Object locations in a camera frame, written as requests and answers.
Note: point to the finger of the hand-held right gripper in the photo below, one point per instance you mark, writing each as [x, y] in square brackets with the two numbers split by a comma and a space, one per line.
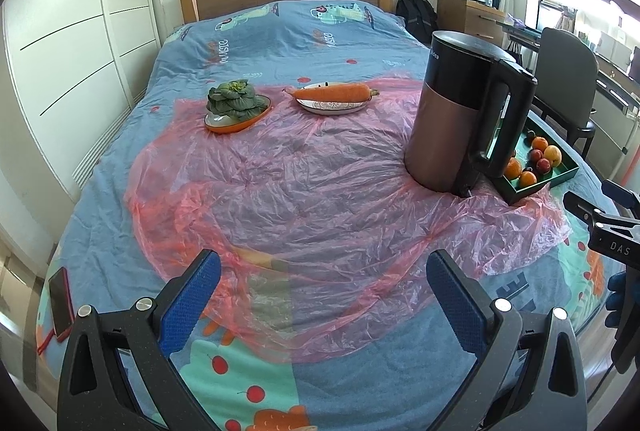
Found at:
[580, 206]
[622, 196]

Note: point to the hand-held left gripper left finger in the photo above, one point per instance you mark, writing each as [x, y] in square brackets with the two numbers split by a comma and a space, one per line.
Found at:
[192, 301]

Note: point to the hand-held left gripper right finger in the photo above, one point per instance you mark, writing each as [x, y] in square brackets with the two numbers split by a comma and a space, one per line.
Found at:
[457, 301]

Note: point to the green tray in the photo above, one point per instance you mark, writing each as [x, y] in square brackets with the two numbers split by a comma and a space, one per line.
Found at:
[562, 173]

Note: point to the orange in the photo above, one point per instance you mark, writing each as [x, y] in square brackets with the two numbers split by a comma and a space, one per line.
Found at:
[527, 181]
[512, 167]
[539, 143]

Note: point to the yellow apple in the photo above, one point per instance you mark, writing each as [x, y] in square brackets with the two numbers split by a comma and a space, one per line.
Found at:
[552, 154]

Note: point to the person's right hand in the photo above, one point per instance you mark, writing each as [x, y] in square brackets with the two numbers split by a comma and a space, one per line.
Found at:
[619, 298]

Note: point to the white desk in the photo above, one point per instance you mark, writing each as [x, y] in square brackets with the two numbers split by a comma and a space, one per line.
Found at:
[617, 111]

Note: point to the dark office chair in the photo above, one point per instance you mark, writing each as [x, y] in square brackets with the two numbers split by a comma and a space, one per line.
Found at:
[565, 76]

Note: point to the phone in red case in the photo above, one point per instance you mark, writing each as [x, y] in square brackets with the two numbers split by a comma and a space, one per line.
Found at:
[59, 301]

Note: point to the pink plastic sheet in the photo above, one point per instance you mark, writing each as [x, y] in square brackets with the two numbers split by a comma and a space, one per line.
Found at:
[310, 201]

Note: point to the copper and black kettle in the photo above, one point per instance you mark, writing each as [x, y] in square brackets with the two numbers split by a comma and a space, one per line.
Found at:
[450, 121]

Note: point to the orange oval plate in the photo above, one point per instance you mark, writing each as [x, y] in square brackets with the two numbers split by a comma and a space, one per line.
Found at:
[235, 127]

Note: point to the glass table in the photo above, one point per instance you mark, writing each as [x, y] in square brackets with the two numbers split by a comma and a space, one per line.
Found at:
[520, 31]

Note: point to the wooden cabinet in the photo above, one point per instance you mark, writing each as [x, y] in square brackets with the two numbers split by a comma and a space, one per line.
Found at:
[470, 23]

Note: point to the white oval plate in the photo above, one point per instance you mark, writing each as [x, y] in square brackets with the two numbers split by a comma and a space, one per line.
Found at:
[330, 109]

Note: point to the carrot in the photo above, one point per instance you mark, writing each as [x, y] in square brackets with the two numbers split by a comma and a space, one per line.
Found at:
[330, 92]

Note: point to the black backpack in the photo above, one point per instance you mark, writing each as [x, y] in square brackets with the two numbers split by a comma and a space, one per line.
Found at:
[417, 18]

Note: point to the white wardrobe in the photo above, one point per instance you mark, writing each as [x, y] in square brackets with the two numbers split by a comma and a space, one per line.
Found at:
[65, 36]

